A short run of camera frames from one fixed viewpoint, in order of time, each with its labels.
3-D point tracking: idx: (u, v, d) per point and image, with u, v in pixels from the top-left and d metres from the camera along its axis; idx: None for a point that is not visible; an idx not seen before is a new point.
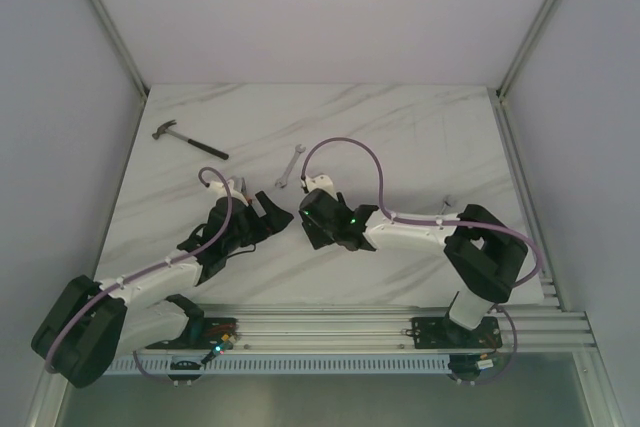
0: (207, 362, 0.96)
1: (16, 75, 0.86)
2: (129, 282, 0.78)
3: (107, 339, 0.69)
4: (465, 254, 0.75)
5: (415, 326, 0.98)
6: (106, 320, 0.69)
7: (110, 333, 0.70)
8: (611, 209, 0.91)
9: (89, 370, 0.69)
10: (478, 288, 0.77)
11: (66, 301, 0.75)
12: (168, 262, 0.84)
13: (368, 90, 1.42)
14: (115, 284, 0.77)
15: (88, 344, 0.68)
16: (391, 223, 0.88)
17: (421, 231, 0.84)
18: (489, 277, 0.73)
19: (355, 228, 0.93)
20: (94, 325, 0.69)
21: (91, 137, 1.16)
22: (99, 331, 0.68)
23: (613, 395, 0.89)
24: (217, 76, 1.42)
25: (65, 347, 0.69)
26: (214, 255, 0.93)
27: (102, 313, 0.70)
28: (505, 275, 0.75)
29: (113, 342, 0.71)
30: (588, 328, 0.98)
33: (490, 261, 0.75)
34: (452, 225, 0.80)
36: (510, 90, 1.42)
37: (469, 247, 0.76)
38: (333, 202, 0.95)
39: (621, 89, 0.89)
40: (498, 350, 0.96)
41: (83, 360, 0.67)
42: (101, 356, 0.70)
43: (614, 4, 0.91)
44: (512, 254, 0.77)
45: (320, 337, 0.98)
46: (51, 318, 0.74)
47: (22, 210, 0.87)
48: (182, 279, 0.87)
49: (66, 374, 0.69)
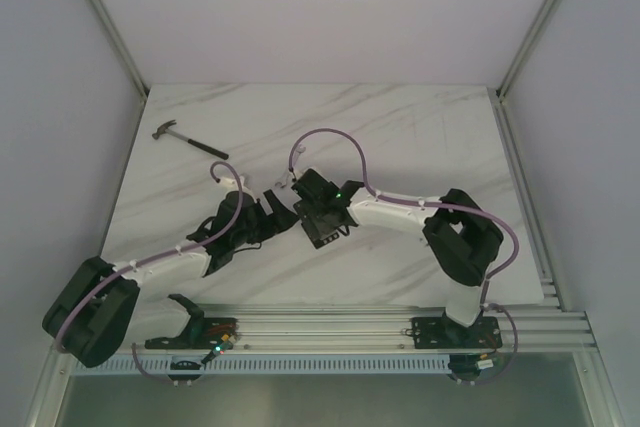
0: (207, 362, 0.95)
1: (16, 77, 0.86)
2: (142, 265, 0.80)
3: (118, 320, 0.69)
4: (441, 234, 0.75)
5: (415, 326, 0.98)
6: (118, 301, 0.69)
7: (121, 314, 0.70)
8: (611, 209, 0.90)
9: (99, 349, 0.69)
10: (453, 270, 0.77)
11: (79, 282, 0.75)
12: (178, 251, 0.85)
13: (368, 90, 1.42)
14: (129, 266, 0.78)
15: (100, 323, 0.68)
16: (374, 201, 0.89)
17: (402, 211, 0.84)
18: (462, 258, 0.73)
19: (340, 203, 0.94)
20: (105, 307, 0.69)
21: (91, 136, 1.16)
22: (112, 311, 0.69)
23: (613, 395, 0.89)
24: (217, 76, 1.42)
25: (75, 326, 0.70)
26: (222, 248, 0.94)
27: (115, 293, 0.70)
28: (478, 258, 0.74)
29: (123, 324, 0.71)
30: (588, 328, 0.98)
33: (465, 243, 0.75)
34: (433, 206, 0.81)
36: (510, 90, 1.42)
37: (445, 228, 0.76)
38: (319, 180, 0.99)
39: (621, 88, 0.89)
40: (498, 350, 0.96)
41: (95, 339, 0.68)
42: (112, 337, 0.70)
43: (614, 3, 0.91)
44: (489, 240, 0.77)
45: (320, 337, 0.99)
46: (63, 297, 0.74)
47: (22, 209, 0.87)
48: (187, 267, 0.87)
49: (77, 353, 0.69)
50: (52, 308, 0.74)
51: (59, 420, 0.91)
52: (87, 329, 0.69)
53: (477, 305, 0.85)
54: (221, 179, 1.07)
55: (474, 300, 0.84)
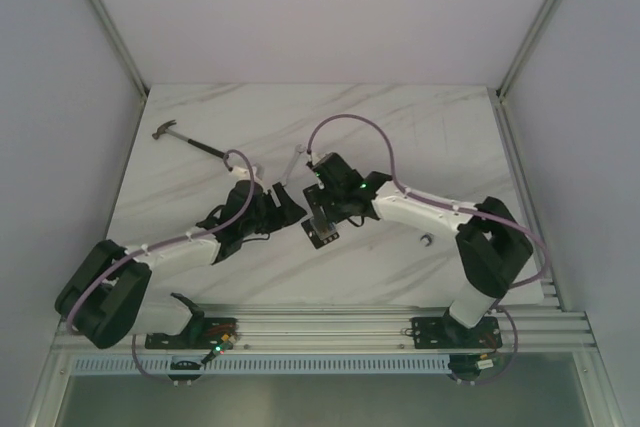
0: (207, 362, 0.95)
1: (16, 77, 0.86)
2: (153, 250, 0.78)
3: (129, 303, 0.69)
4: (475, 243, 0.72)
5: (415, 326, 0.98)
6: (130, 283, 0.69)
7: (133, 297, 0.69)
8: (612, 209, 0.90)
9: (111, 331, 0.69)
10: (477, 278, 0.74)
11: (91, 264, 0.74)
12: (190, 236, 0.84)
13: (368, 90, 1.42)
14: (140, 250, 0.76)
15: (112, 306, 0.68)
16: (403, 197, 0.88)
17: (434, 212, 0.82)
18: (492, 270, 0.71)
19: (364, 194, 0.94)
20: (117, 290, 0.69)
21: (91, 136, 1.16)
22: (124, 294, 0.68)
23: (613, 395, 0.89)
24: (217, 76, 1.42)
25: (87, 309, 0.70)
26: (231, 235, 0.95)
27: (126, 277, 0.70)
28: (507, 272, 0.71)
29: (134, 307, 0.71)
30: (588, 328, 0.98)
33: (497, 254, 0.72)
34: (468, 213, 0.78)
36: (510, 90, 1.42)
37: (481, 237, 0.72)
38: (343, 166, 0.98)
39: (621, 88, 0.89)
40: (498, 350, 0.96)
41: (106, 322, 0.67)
42: (123, 320, 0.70)
43: (614, 3, 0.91)
44: (520, 255, 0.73)
45: (320, 337, 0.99)
46: (76, 279, 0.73)
47: (23, 209, 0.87)
48: (198, 254, 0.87)
49: (88, 335, 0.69)
50: (64, 290, 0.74)
51: (59, 420, 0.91)
52: (98, 312, 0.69)
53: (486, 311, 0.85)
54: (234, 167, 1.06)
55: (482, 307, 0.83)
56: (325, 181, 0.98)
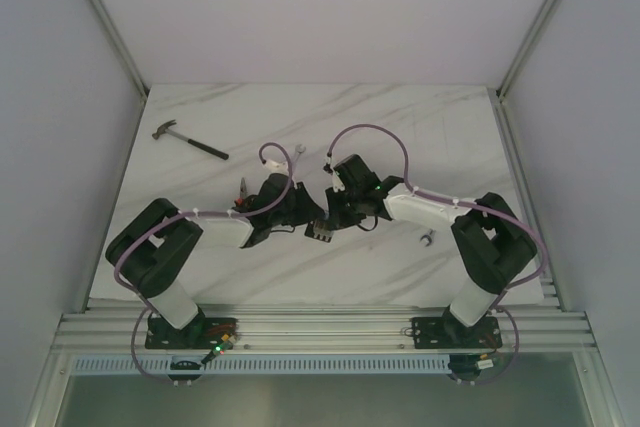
0: (207, 362, 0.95)
1: (16, 77, 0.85)
2: (201, 215, 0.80)
3: (177, 258, 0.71)
4: (470, 235, 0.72)
5: (415, 326, 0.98)
6: (184, 237, 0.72)
7: (183, 251, 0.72)
8: (613, 208, 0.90)
9: (156, 282, 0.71)
10: (475, 272, 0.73)
11: (147, 217, 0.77)
12: (228, 212, 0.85)
13: (368, 90, 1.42)
14: (190, 212, 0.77)
15: (163, 256, 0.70)
16: (411, 196, 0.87)
17: (435, 208, 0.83)
18: (488, 263, 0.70)
19: (378, 195, 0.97)
20: (171, 242, 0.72)
21: (91, 135, 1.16)
22: (178, 246, 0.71)
23: (613, 394, 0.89)
24: (217, 76, 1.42)
25: (135, 258, 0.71)
26: (261, 224, 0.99)
27: (180, 232, 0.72)
28: (505, 266, 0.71)
29: (180, 264, 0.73)
30: (588, 328, 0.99)
33: (494, 248, 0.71)
34: (467, 206, 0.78)
36: (510, 90, 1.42)
37: (477, 230, 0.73)
38: (363, 168, 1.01)
39: (621, 87, 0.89)
40: (498, 350, 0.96)
41: (153, 272, 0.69)
42: (167, 275, 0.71)
43: (614, 3, 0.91)
44: (520, 251, 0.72)
45: (319, 337, 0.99)
46: (130, 228, 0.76)
47: (23, 209, 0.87)
48: (232, 232, 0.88)
49: (136, 283, 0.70)
50: (116, 238, 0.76)
51: (59, 420, 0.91)
52: (145, 263, 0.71)
53: (483, 311, 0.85)
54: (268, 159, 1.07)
55: (478, 308, 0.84)
56: (344, 180, 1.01)
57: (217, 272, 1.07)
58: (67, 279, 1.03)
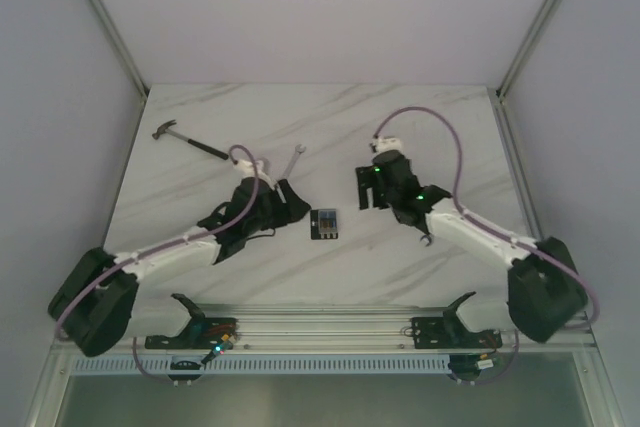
0: (207, 362, 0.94)
1: (16, 78, 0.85)
2: (144, 257, 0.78)
3: (113, 318, 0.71)
4: (526, 281, 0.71)
5: (415, 326, 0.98)
6: (116, 296, 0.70)
7: (118, 310, 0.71)
8: (613, 209, 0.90)
9: (99, 340, 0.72)
10: (523, 313, 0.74)
11: (83, 271, 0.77)
12: (186, 239, 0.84)
13: (368, 90, 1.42)
14: (130, 259, 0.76)
15: (97, 317, 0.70)
16: (459, 218, 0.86)
17: (489, 240, 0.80)
18: (541, 310, 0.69)
19: (421, 206, 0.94)
20: (104, 302, 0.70)
21: (91, 135, 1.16)
22: (108, 308, 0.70)
23: (612, 394, 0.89)
24: (217, 76, 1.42)
25: (76, 316, 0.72)
26: (235, 235, 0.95)
27: (112, 289, 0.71)
28: (558, 315, 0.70)
29: (119, 320, 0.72)
30: (588, 329, 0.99)
33: (550, 297, 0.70)
34: (525, 248, 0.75)
36: (510, 90, 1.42)
37: (535, 276, 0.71)
38: (405, 173, 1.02)
39: (621, 87, 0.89)
40: (498, 350, 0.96)
41: (91, 334, 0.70)
42: (108, 333, 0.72)
43: (614, 3, 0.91)
44: (577, 300, 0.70)
45: (319, 337, 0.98)
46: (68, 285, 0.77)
47: (23, 209, 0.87)
48: (196, 255, 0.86)
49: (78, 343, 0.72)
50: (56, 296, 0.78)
51: (59, 420, 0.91)
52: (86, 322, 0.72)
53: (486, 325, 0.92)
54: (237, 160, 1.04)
55: (481, 323, 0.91)
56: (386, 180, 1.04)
57: (216, 273, 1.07)
58: None
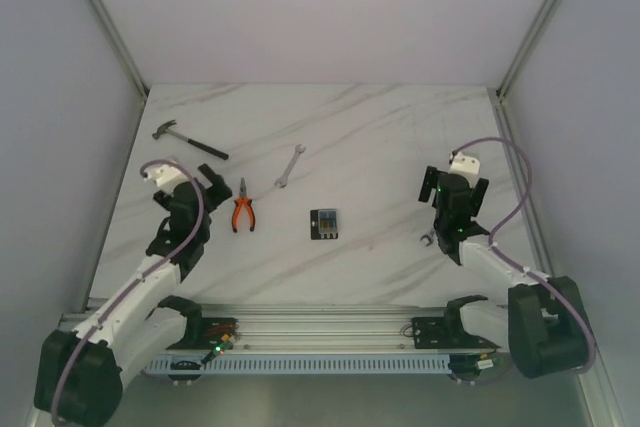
0: (207, 362, 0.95)
1: (16, 79, 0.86)
2: (106, 319, 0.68)
3: (103, 385, 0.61)
4: (525, 305, 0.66)
5: (415, 326, 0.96)
6: (97, 363, 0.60)
7: (103, 377, 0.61)
8: (613, 210, 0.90)
9: (100, 410, 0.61)
10: (513, 342, 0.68)
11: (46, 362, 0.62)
12: (140, 277, 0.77)
13: (368, 90, 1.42)
14: (93, 327, 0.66)
15: (88, 392, 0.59)
16: (488, 248, 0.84)
17: (503, 268, 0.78)
18: (530, 342, 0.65)
19: (456, 240, 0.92)
20: (85, 377, 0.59)
21: (91, 135, 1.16)
22: (94, 378, 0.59)
23: (611, 393, 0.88)
24: (217, 76, 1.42)
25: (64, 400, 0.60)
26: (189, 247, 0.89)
27: (89, 360, 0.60)
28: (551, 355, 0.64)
29: (108, 386, 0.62)
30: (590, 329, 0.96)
33: (543, 331, 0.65)
34: (535, 279, 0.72)
36: (510, 90, 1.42)
37: (535, 305, 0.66)
38: (465, 205, 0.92)
39: (621, 88, 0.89)
40: (498, 350, 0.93)
41: (90, 409, 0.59)
42: (106, 400, 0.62)
43: (615, 3, 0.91)
44: (572, 344, 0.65)
45: (319, 336, 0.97)
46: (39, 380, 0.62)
47: (23, 209, 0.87)
48: (160, 287, 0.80)
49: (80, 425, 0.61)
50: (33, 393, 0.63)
51: None
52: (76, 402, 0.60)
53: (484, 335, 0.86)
54: (147, 171, 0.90)
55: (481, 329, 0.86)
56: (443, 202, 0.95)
57: (215, 273, 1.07)
58: (67, 280, 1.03)
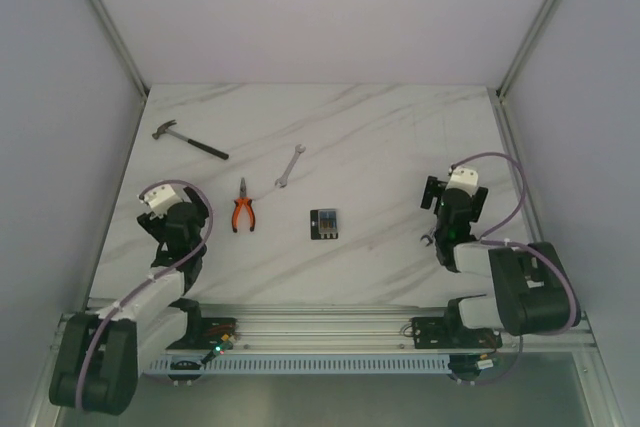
0: (207, 362, 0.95)
1: (16, 79, 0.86)
2: (126, 304, 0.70)
3: (127, 360, 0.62)
4: (502, 258, 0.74)
5: (415, 326, 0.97)
6: (123, 335, 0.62)
7: (129, 350, 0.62)
8: (613, 210, 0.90)
9: (123, 390, 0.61)
10: (498, 300, 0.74)
11: (70, 344, 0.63)
12: (151, 277, 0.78)
13: (368, 90, 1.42)
14: (114, 309, 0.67)
15: (114, 365, 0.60)
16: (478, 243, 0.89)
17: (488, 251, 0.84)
18: (509, 289, 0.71)
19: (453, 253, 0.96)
20: (111, 349, 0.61)
21: (91, 135, 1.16)
22: (120, 349, 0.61)
23: (612, 390, 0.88)
24: (216, 76, 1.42)
25: (88, 381, 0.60)
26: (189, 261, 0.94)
27: (115, 332, 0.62)
28: (531, 302, 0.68)
29: (132, 364, 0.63)
30: (588, 328, 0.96)
33: (522, 281, 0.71)
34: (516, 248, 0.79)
36: (510, 90, 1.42)
37: (512, 259, 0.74)
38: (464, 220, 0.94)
39: (621, 88, 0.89)
40: (497, 350, 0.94)
41: (115, 385, 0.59)
42: (129, 378, 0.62)
43: (615, 3, 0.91)
44: (554, 296, 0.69)
45: (320, 337, 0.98)
46: (60, 365, 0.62)
47: (23, 209, 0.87)
48: (170, 290, 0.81)
49: (103, 407, 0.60)
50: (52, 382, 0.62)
51: (60, 420, 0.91)
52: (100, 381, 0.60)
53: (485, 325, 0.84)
54: (143, 194, 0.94)
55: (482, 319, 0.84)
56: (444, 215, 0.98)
57: (215, 273, 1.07)
58: (68, 280, 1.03)
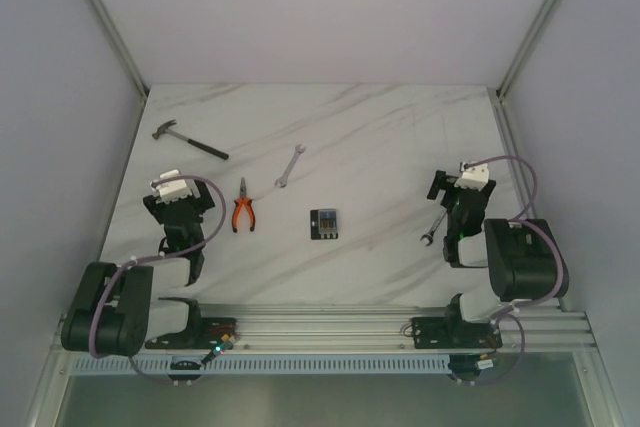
0: (206, 362, 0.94)
1: (15, 78, 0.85)
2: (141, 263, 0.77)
3: (140, 306, 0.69)
4: (498, 229, 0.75)
5: (415, 326, 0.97)
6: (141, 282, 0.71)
7: (142, 297, 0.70)
8: (613, 209, 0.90)
9: (132, 334, 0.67)
10: (491, 268, 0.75)
11: (89, 287, 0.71)
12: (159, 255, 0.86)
13: (368, 90, 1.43)
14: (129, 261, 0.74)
15: (130, 307, 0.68)
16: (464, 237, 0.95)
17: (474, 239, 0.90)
18: (501, 254, 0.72)
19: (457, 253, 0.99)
20: (130, 292, 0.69)
21: (91, 134, 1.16)
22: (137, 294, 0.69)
23: (612, 394, 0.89)
24: (217, 76, 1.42)
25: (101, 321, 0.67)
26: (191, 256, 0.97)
27: (133, 279, 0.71)
28: (522, 269, 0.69)
29: (143, 312, 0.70)
30: (588, 328, 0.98)
33: (516, 250, 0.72)
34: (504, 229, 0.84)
36: (510, 90, 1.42)
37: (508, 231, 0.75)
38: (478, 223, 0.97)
39: (621, 87, 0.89)
40: (497, 350, 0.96)
41: (128, 325, 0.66)
42: (139, 325, 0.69)
43: (615, 2, 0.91)
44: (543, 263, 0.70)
45: (320, 337, 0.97)
46: (78, 304, 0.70)
47: (22, 208, 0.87)
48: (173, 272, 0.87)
49: (112, 347, 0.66)
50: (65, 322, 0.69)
51: (59, 419, 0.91)
52: (113, 323, 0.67)
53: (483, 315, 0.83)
54: (156, 182, 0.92)
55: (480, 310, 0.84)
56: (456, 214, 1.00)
57: (215, 273, 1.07)
58: (68, 279, 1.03)
